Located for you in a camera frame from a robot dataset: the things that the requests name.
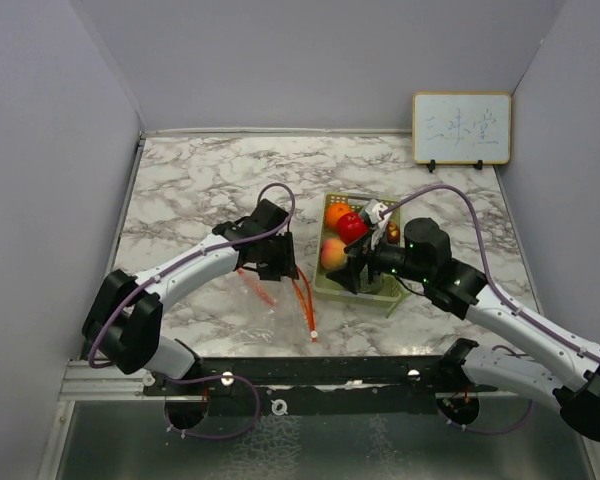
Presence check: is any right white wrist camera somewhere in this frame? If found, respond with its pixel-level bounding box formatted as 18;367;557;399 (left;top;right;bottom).
359;199;390;250

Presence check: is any green plastic basket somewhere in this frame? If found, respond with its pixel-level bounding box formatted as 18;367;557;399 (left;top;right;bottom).
312;192;411;318

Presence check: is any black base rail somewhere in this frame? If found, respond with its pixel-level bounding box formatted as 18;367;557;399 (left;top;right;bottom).
143;355;485;417

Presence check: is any green melon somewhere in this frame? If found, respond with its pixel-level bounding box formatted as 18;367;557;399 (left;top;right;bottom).
358;276;384;295

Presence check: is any clear zip bag orange zipper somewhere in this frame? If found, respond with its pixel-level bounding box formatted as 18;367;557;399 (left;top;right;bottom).
228;266;319;344

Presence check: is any red grapes bunch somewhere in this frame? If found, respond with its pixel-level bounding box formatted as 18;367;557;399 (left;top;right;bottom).
386;221;401;245

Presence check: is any peach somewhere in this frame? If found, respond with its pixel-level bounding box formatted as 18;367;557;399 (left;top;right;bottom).
320;238;347;271

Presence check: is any red apple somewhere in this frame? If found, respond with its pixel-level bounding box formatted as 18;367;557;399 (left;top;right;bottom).
336;212;369;245

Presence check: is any orange fruit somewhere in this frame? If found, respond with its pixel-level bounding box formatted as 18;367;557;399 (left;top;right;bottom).
324;202;353;231

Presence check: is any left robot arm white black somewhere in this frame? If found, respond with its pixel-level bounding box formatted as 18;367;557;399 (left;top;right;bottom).
82;199;299;395

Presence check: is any small whiteboard wooden frame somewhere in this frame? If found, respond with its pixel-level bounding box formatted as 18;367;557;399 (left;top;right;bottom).
412;92;512;171

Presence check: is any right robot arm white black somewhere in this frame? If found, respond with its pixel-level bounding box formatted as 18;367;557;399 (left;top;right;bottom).
327;218;600;442

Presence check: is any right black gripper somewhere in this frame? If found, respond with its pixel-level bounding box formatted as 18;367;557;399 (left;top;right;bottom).
326;226;430;293

